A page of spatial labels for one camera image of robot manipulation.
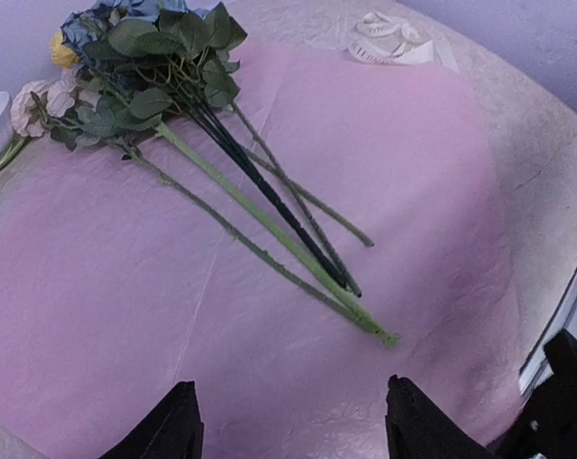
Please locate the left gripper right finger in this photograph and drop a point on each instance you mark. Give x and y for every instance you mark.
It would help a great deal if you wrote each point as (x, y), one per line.
(418, 429)

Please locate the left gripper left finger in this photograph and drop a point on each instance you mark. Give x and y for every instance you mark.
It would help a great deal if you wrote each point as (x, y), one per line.
(173, 429)

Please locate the purple wrapping paper sheet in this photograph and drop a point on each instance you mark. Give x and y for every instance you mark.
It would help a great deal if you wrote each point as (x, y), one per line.
(114, 286)

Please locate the green plate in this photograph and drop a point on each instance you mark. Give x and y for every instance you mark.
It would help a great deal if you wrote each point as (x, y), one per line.
(13, 148)

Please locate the pink fake rose stems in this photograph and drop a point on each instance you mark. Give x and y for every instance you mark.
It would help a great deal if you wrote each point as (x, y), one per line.
(77, 117)

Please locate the blue fake flower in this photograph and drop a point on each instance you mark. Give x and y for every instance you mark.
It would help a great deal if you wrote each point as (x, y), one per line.
(163, 59)

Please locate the cream printed ribbon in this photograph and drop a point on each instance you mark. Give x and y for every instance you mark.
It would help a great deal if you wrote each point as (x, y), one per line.
(386, 40)

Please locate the aluminium front rail frame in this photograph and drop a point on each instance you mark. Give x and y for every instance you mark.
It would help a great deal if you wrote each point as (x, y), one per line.
(536, 369)

